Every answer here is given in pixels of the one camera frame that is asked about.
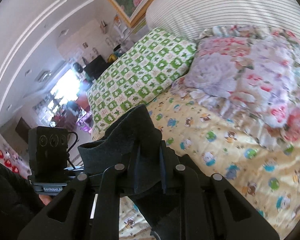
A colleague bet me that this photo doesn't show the black pants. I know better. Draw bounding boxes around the black pants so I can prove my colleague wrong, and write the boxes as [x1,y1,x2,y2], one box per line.
[78,105,180,239]

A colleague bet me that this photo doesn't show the black sleeved left forearm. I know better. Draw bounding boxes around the black sleeved left forearm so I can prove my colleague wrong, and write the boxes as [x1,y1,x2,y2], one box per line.
[0,163,45,239]

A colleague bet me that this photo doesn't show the person's left hand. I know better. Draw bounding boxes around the person's left hand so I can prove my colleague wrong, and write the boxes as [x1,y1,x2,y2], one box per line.
[38,194,52,205]

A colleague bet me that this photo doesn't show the green white checkered pillow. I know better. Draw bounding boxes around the green white checkered pillow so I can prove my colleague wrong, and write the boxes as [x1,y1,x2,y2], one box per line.
[87,28,197,133]

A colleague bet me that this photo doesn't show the yellow cartoon bear bedsheet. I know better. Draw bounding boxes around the yellow cartoon bear bedsheet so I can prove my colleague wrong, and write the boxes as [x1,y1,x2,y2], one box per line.
[91,89,300,240]

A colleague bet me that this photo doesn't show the floral pink purple pillow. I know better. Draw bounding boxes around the floral pink purple pillow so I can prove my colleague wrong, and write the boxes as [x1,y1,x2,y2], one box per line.
[171,25,300,150]

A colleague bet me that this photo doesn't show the white striped headboard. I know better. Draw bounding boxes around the white striped headboard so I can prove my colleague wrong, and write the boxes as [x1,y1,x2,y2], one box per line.
[146,0,300,41]

